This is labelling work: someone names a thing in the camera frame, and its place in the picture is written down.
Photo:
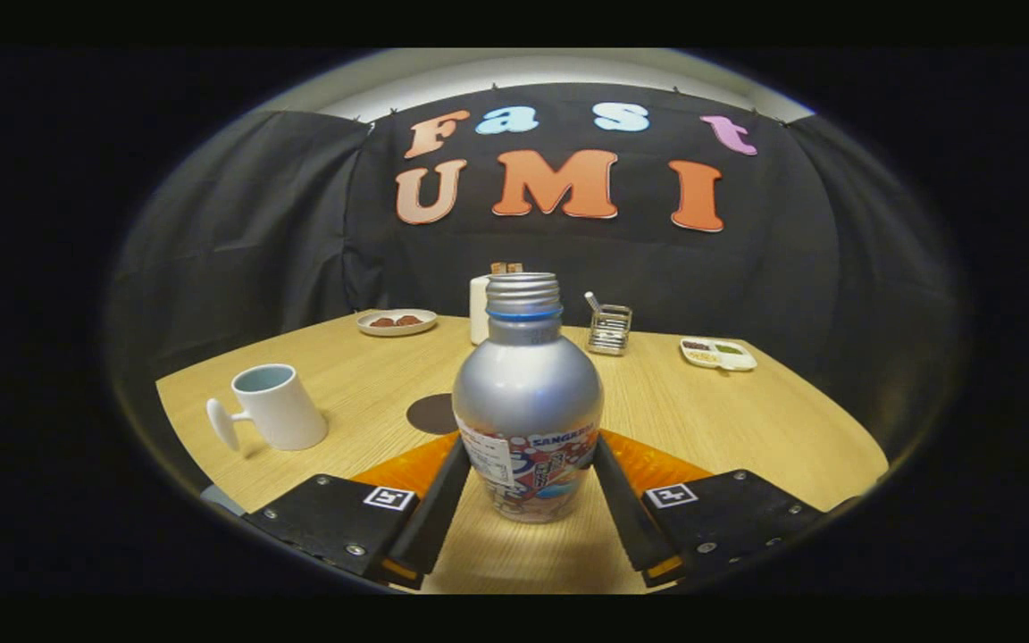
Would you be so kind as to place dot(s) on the black backdrop cloth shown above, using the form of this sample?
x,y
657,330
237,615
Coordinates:
x,y
255,241

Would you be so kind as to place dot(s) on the white toaster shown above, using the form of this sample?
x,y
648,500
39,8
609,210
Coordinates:
x,y
479,313

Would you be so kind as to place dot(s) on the white cup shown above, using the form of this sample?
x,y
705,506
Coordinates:
x,y
287,415

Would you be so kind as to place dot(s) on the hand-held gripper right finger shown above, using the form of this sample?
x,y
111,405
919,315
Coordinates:
x,y
631,522

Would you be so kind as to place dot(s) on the silver juice bottle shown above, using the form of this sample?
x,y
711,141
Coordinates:
x,y
528,393

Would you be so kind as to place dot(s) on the brown round coaster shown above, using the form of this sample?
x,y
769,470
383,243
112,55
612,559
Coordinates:
x,y
430,415

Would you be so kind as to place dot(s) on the red food piece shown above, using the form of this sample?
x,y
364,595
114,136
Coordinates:
x,y
408,320
382,322

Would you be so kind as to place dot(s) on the wooden table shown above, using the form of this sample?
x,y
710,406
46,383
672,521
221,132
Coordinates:
x,y
711,420

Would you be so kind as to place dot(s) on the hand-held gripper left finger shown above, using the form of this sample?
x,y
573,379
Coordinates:
x,y
434,522

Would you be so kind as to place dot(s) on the white round plate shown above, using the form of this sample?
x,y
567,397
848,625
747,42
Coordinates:
x,y
397,330

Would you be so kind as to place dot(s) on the white divided dish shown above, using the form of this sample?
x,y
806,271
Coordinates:
x,y
718,357

